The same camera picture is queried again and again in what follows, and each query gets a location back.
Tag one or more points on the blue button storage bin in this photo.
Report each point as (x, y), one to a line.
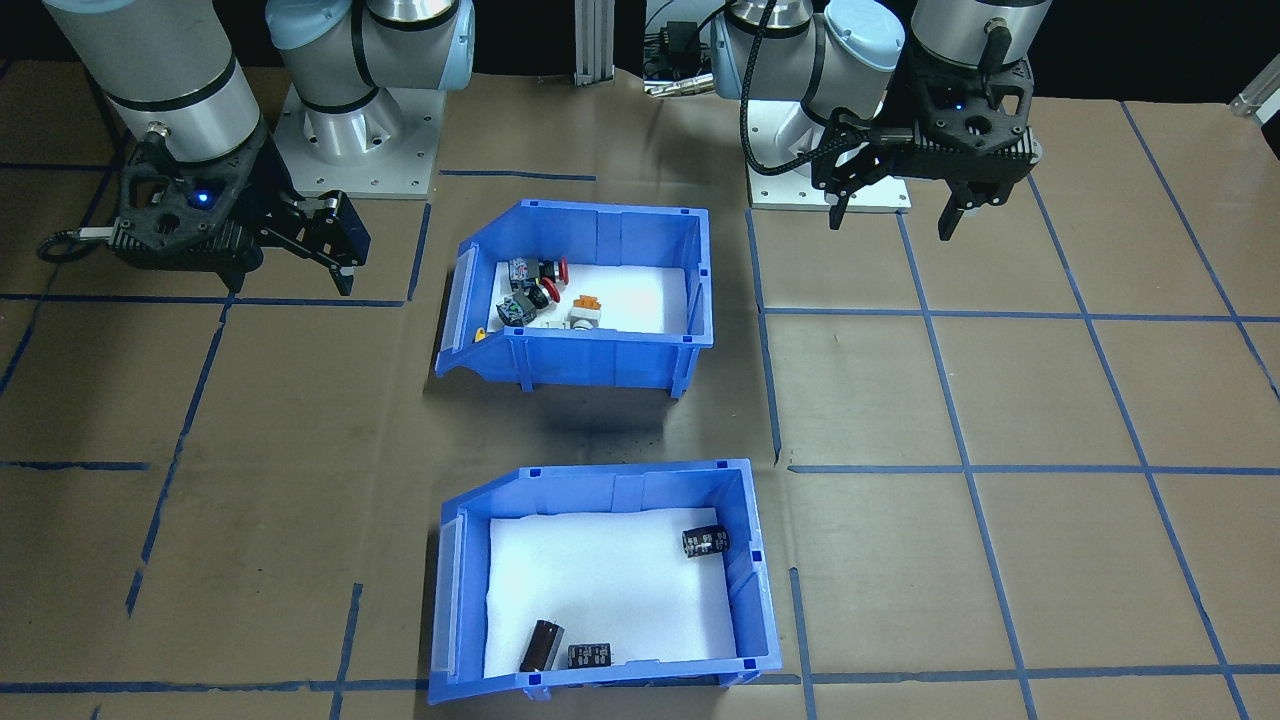
(600, 360)

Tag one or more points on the blue capacitor storage bin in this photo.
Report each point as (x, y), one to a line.
(620, 485)

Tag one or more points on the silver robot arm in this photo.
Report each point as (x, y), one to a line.
(170, 60)
(790, 60)

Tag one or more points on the red mushroom push button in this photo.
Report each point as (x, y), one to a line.
(530, 271)
(515, 308)

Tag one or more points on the silver metal connector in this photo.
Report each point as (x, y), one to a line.
(680, 88)

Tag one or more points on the black power adapter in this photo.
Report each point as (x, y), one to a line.
(680, 42)

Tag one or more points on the aluminium bar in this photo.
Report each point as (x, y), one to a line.
(1258, 103)

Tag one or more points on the short black capacitor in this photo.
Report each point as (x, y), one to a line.
(590, 656)
(705, 544)

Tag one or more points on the long dark capacitor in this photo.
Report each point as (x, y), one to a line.
(541, 645)

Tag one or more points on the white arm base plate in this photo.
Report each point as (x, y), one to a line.
(880, 198)
(400, 175)

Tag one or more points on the black ribbed wrist camera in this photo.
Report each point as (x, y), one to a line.
(180, 242)
(965, 150)

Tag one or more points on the white switch with orange block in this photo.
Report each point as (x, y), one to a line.
(586, 310)

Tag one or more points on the aluminium frame profile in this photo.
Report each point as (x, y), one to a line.
(594, 40)

